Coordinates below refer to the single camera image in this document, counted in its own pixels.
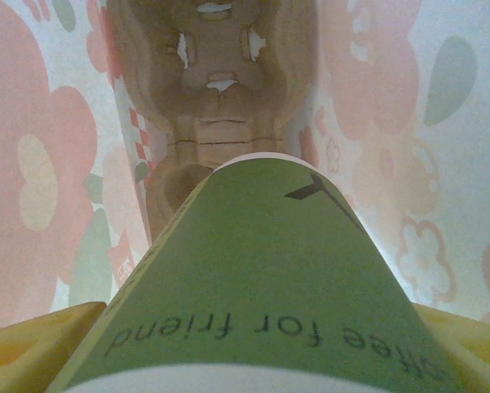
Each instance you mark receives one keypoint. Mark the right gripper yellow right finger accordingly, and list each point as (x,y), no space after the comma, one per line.
(482,360)

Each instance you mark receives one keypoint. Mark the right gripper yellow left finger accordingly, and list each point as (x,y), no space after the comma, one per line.
(23,356)

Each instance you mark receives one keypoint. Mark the white flower-print paper bag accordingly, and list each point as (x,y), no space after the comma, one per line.
(44,163)

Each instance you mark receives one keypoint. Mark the green white paper cup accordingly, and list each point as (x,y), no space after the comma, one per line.
(261,266)

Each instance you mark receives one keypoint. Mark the brown pulp cup carrier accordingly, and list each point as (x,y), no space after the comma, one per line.
(220,102)

